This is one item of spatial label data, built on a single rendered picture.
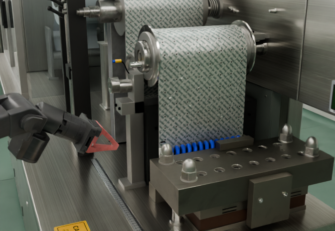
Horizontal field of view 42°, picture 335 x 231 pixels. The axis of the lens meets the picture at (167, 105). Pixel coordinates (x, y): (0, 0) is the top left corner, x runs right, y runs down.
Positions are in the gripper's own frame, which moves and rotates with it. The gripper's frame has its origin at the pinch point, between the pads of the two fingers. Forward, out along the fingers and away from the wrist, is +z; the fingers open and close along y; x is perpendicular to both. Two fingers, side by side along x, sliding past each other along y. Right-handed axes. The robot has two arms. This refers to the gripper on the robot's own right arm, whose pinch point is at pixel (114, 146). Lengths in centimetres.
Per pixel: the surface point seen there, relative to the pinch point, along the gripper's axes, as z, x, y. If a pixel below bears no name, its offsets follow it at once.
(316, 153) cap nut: 37.7, 20.9, 18.7
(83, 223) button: -1.6, -16.4, 8.3
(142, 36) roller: -3.9, 25.6, -6.9
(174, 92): 6.6, 17.5, 0.8
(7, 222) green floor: 35, -103, -156
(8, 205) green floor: 37, -102, -176
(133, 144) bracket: 7.8, 0.7, -7.2
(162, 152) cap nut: 7.4, 4.6, 8.2
